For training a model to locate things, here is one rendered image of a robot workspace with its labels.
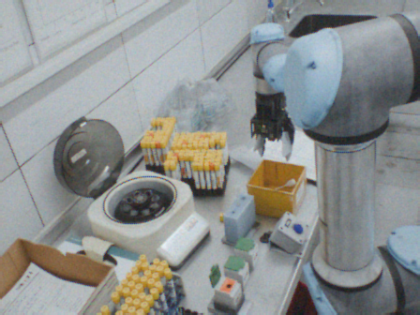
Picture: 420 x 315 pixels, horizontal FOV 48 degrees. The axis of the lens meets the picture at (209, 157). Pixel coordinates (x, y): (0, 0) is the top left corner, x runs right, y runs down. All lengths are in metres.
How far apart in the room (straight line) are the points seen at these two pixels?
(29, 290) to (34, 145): 0.36
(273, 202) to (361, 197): 0.60
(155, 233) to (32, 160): 0.38
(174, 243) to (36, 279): 0.34
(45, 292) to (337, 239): 0.71
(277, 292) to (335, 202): 0.48
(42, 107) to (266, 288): 0.73
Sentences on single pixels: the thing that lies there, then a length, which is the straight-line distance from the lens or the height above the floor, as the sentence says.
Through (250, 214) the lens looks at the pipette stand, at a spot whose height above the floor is 0.93.
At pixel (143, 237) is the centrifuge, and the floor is 0.98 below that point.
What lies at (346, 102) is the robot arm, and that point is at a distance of 0.59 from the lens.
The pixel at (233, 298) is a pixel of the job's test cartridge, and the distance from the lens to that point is 1.05.
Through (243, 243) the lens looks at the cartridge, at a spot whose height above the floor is 0.94.
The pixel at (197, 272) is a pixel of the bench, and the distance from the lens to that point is 1.20.
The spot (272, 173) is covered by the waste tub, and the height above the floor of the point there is 0.93.
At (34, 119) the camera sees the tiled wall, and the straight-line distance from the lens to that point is 1.28.
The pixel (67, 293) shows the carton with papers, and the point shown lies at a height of 0.94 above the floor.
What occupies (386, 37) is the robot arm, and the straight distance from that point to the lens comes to 0.60.
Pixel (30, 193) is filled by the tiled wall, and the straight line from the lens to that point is 1.31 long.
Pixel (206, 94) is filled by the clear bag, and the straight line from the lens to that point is 1.78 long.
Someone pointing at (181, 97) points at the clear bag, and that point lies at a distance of 1.66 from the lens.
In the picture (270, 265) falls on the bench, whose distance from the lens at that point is 1.19.
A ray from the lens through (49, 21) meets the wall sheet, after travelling 1.29.
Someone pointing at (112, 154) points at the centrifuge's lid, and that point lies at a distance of 1.39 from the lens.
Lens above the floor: 1.75
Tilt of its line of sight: 34 degrees down
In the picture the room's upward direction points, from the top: 8 degrees counter-clockwise
